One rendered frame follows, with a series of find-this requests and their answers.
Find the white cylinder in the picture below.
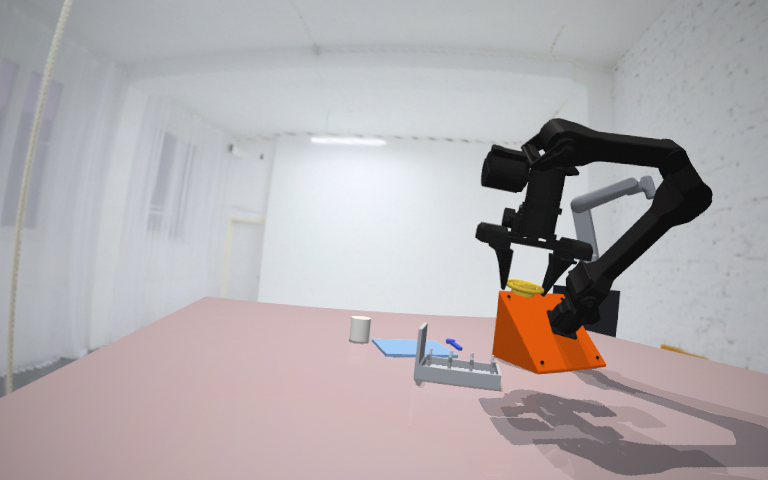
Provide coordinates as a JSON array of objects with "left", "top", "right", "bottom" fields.
[{"left": 350, "top": 316, "right": 371, "bottom": 342}]

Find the light blue flat mat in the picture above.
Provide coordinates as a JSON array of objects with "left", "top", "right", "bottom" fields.
[{"left": 372, "top": 338, "right": 451, "bottom": 358}]

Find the yellow plate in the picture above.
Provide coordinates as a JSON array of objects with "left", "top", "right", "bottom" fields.
[{"left": 507, "top": 279, "right": 544, "bottom": 298}]

